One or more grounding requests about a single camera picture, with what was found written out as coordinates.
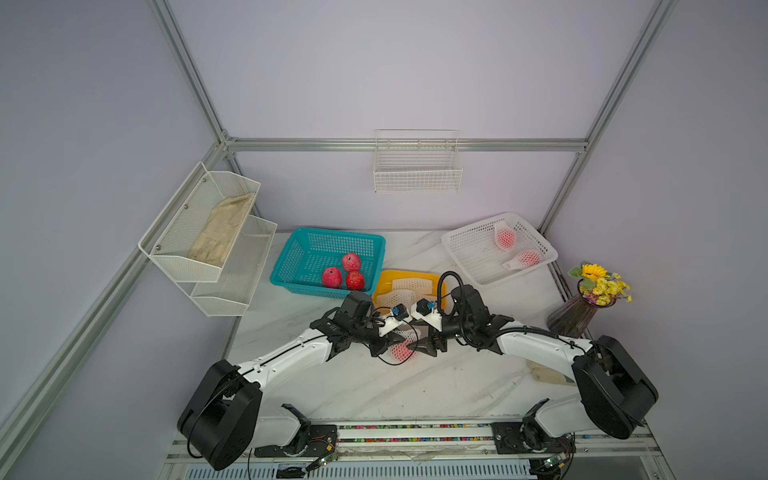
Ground white foam net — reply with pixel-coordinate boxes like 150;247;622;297
374;289;418;308
392;277;433;295

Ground netted red apple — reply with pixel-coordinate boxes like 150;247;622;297
345;271;366;291
321;267;343;289

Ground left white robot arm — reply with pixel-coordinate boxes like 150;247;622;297
177;291;411;471

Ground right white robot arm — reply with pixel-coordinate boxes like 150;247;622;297
410;285;659;449

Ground yellow plastic tub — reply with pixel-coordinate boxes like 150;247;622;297
372;270;439;309

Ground teal plastic perforated basket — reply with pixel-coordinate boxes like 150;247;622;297
270;227;386;299

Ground white plastic perforated basket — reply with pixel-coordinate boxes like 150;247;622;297
441;212;558;287

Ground beige work glove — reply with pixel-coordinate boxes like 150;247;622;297
526;360;576;386

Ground netted apple top back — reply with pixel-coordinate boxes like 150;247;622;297
493;220;517;252

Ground dark glass vase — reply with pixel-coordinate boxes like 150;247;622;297
546;296;601;338

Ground yellow flower bouquet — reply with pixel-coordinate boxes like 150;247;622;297
568;263;633;307

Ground beige cloth in shelf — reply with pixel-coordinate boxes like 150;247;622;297
188;193;256;267

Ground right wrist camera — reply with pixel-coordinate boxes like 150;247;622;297
410;298;443;332

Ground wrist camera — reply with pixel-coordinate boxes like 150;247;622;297
410;298;443;332
376;304;411;337

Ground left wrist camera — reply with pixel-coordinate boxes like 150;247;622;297
376;304;411;337

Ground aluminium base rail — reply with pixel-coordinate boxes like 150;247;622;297
158;419;675;479

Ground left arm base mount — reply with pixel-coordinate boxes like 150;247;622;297
249;403;339;458

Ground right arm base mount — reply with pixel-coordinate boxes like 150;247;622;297
491;398;574;469

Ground white wire wall basket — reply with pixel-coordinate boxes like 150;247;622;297
373;129;463;194

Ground white two-tier wire shelf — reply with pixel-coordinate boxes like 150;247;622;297
138;163;278;317

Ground aluminium frame structure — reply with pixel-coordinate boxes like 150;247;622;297
1;1;676;476

